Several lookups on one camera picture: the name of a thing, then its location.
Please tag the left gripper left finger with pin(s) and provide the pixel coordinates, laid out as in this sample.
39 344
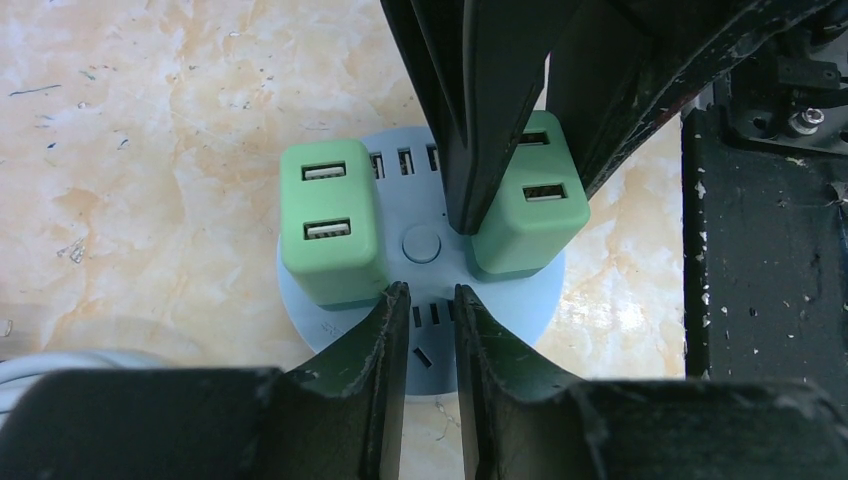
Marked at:
337 416

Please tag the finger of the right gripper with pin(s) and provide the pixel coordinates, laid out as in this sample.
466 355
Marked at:
477 68

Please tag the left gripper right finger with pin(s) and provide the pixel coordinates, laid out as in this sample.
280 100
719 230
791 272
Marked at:
524 417

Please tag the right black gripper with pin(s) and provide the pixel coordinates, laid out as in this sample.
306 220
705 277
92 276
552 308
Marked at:
764 164

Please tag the green USB charger plug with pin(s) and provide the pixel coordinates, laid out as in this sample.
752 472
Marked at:
332 241
538 208

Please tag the round light blue power socket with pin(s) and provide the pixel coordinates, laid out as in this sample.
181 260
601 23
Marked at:
431 258

